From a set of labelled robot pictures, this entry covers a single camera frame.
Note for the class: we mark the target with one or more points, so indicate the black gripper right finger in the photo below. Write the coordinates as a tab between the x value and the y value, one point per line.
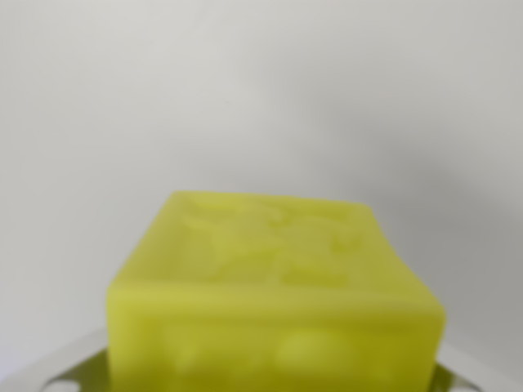
453	373

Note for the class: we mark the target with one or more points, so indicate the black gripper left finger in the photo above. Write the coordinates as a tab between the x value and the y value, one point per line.
81	367

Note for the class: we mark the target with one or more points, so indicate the yellow cube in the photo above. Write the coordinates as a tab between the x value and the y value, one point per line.
269	310

